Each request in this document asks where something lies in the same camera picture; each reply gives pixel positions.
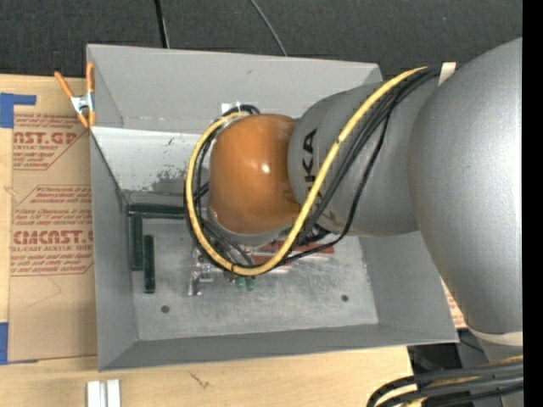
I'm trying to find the red-brown flat block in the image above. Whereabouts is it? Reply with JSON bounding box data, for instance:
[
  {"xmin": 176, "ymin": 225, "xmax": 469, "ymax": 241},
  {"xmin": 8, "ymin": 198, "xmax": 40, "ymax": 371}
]
[{"xmin": 250, "ymin": 243, "xmax": 336, "ymax": 274}]

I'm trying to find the dark green flat block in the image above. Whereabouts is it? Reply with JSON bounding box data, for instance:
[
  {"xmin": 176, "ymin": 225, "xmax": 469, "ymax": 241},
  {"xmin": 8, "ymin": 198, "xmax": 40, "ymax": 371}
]
[
  {"xmin": 130, "ymin": 215, "xmax": 144, "ymax": 271},
  {"xmin": 143, "ymin": 234, "xmax": 157, "ymax": 294},
  {"xmin": 128, "ymin": 203, "xmax": 187, "ymax": 220}
]

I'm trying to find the brown cardboard board red print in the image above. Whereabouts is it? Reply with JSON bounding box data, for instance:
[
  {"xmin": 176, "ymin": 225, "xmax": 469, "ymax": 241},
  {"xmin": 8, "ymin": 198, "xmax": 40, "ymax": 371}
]
[{"xmin": 0, "ymin": 73, "xmax": 99, "ymax": 365}]

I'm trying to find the grey metal bin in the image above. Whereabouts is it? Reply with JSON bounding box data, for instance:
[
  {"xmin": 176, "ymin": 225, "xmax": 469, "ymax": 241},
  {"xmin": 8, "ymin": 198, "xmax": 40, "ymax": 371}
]
[{"xmin": 86, "ymin": 43, "xmax": 461, "ymax": 373}]

